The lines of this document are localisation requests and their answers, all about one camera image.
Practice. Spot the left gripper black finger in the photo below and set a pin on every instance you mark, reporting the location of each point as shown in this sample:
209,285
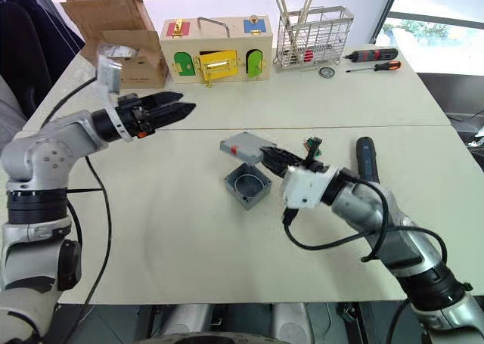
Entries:
164,97
174,112

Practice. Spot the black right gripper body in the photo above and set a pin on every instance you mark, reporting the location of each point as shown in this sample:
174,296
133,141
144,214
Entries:
314,151

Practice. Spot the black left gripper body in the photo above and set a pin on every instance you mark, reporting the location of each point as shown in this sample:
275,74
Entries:
134,113

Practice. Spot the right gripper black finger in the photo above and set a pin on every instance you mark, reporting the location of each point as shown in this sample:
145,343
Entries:
275,167
281,153

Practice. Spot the grey box lid red sticker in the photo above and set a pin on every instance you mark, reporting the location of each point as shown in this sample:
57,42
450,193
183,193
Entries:
246,145

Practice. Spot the grey plastic junction box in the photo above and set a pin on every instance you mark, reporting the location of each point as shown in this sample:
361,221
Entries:
247,198

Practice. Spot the dark blue electric screwdriver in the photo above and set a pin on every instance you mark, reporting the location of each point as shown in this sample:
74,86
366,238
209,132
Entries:
367,158

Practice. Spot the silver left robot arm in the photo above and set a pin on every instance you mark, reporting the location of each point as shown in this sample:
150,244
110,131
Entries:
49,155

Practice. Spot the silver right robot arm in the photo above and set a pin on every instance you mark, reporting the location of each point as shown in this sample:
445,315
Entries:
382,215

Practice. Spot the red lock box panel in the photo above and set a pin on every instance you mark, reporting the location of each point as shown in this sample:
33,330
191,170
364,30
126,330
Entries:
177,27

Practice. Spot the wooden lock box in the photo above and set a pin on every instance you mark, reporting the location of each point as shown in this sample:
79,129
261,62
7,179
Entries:
227,43

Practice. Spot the open brown cardboard box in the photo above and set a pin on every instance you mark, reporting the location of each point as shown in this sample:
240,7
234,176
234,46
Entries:
109,15

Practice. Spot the orange black hand screwdriver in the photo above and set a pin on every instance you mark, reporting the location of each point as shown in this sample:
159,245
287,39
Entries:
385,66

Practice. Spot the black red electric screwdriver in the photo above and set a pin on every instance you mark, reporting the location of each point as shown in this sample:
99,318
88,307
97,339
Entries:
374,54

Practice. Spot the blue lock box panel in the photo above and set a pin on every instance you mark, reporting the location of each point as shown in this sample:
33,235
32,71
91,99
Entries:
255,25

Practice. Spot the green terminal block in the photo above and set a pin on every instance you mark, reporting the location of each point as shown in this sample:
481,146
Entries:
308,143

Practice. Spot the green arched door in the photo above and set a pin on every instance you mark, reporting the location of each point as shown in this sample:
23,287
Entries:
254,63
184,64

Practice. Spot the yellow hinged door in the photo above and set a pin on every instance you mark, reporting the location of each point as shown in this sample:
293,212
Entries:
217,66

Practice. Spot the clear plastic bag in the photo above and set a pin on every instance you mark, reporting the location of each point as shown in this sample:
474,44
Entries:
119,50

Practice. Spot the round metal disc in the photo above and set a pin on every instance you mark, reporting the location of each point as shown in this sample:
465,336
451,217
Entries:
326,72

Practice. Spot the red item in basket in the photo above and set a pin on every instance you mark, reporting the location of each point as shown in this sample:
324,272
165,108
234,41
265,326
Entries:
308,56

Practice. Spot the dark clothing pile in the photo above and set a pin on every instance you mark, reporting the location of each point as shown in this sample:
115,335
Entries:
30,49

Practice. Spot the grey rounded shape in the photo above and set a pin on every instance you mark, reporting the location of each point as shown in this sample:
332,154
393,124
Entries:
189,319
291,321

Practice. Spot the small black device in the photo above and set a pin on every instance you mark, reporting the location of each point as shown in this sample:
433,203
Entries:
347,313

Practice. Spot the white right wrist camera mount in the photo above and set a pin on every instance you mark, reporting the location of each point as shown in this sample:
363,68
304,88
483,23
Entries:
302,187

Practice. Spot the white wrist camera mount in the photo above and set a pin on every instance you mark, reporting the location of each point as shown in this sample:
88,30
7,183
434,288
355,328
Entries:
302,187
109,75

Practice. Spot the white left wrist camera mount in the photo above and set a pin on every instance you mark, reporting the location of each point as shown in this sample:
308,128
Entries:
109,75

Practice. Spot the black window frame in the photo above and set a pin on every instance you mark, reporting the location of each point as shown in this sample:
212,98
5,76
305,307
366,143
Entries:
387,11

